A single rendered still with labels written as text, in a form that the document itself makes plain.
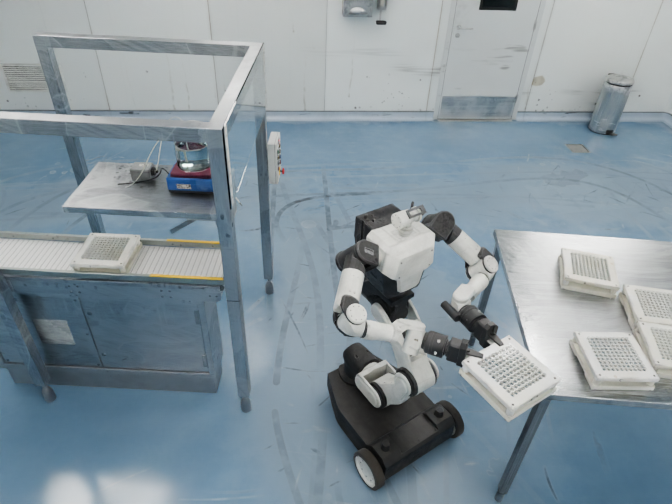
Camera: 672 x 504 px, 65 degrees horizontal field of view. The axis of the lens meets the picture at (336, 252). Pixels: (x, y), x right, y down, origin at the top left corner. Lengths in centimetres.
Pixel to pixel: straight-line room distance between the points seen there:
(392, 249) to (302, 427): 131
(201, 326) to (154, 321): 24
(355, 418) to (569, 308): 119
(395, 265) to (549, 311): 82
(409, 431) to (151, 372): 143
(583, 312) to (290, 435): 160
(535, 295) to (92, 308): 216
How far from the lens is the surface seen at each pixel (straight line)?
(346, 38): 596
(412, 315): 247
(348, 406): 291
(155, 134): 206
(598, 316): 267
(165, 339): 293
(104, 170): 260
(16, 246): 305
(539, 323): 252
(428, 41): 612
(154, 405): 323
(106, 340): 306
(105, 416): 327
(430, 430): 286
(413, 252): 214
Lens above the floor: 253
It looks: 38 degrees down
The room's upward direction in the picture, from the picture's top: 3 degrees clockwise
